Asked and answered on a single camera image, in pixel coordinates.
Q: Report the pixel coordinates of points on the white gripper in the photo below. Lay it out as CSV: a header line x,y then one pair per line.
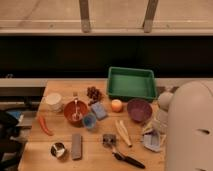
x,y
160,121

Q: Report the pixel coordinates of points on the grey blue towel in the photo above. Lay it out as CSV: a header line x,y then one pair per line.
x,y
151,141

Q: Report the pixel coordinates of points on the purple bowl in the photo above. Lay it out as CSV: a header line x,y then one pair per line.
x,y
139,110

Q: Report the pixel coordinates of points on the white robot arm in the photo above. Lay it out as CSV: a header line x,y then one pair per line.
x,y
189,127

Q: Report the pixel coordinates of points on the brown ceramic bowl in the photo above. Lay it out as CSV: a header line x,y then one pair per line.
x,y
74,112

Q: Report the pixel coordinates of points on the yellow banana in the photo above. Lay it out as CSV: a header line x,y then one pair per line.
x,y
123,132

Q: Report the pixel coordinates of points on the green plastic tray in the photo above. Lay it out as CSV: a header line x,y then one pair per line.
x,y
128,83

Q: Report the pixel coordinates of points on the orange apple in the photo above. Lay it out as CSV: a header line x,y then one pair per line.
x,y
116,105

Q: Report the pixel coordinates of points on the blue sponge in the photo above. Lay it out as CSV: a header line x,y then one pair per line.
x,y
99,110

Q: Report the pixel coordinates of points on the small blue cup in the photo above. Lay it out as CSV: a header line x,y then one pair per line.
x,y
89,121

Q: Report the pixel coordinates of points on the bunch of dark grapes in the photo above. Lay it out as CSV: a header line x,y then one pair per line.
x,y
94,94

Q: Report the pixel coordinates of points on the metal spoon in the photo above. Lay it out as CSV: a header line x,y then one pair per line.
x,y
77,115

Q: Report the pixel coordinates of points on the grey rectangular block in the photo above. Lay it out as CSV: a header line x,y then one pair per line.
x,y
76,148

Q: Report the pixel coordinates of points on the small metal cup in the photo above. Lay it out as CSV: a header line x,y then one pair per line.
x,y
58,150

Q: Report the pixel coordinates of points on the stack of white plates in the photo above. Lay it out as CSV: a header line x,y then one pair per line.
x,y
54,101

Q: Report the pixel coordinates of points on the red chili pepper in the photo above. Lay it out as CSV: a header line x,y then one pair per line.
x,y
43,126

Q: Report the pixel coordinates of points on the black object at left edge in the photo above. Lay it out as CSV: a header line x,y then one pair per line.
x,y
7,145

